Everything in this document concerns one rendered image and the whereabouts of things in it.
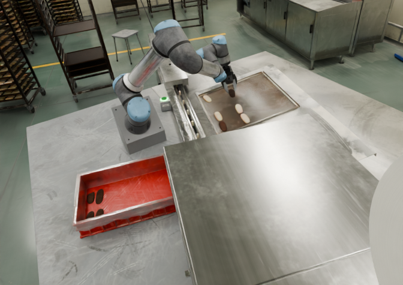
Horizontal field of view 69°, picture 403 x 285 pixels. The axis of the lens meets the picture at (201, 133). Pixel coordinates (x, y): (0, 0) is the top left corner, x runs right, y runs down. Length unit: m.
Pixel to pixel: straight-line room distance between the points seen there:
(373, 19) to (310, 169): 4.23
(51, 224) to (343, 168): 1.25
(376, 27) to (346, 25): 0.66
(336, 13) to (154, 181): 3.45
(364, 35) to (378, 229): 4.73
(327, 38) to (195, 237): 3.93
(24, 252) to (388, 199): 2.57
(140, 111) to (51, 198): 0.63
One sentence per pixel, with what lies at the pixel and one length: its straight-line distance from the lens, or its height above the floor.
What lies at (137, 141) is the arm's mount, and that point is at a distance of 1.71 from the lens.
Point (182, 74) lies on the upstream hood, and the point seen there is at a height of 0.92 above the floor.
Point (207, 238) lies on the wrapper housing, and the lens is 0.70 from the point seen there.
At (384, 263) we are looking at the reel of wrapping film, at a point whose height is 1.61.
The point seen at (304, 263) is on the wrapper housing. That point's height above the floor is 1.30.
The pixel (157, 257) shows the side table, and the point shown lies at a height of 0.82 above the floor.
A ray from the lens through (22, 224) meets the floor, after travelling 2.91.
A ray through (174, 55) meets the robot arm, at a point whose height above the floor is 1.43.
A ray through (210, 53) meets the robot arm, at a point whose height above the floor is 1.28.
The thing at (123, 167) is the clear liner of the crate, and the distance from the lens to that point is 1.54.
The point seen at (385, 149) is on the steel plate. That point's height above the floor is 0.82.
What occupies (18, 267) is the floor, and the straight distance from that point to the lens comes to 2.64.
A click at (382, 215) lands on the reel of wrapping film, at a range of 0.32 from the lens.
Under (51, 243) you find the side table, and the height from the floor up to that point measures 0.82.
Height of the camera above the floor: 1.89
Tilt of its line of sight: 37 degrees down
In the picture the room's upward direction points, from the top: 6 degrees counter-clockwise
